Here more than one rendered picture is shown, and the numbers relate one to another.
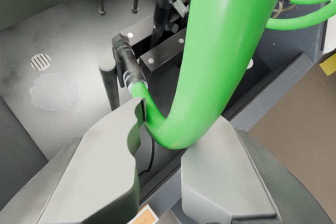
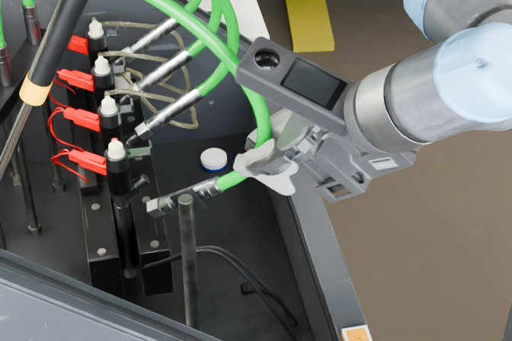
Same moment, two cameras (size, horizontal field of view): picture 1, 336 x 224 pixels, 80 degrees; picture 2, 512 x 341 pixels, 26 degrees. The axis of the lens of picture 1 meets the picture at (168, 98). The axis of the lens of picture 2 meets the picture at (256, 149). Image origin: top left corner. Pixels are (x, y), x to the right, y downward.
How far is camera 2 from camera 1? 103 cm
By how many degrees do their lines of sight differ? 31
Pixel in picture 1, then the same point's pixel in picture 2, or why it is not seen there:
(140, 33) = (105, 239)
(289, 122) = (408, 196)
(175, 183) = (336, 296)
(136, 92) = (224, 179)
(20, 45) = not seen: outside the picture
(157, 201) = (345, 323)
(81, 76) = not seen: outside the picture
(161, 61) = (161, 233)
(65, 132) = not seen: outside the picture
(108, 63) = (187, 197)
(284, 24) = (219, 74)
